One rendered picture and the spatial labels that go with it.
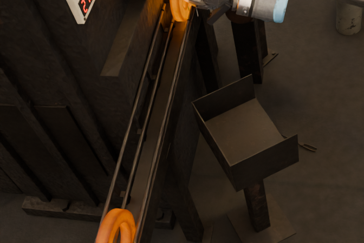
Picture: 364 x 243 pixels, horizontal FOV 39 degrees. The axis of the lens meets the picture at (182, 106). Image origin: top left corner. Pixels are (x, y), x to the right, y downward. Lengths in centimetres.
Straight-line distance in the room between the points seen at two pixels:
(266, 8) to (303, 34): 96
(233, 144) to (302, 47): 117
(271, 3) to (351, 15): 90
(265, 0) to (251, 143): 50
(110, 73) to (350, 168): 114
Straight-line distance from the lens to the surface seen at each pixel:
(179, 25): 187
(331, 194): 214
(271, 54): 261
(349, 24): 264
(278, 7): 177
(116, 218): 131
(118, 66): 148
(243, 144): 156
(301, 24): 277
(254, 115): 161
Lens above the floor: 187
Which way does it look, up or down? 49 degrees down
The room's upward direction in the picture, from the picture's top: 18 degrees counter-clockwise
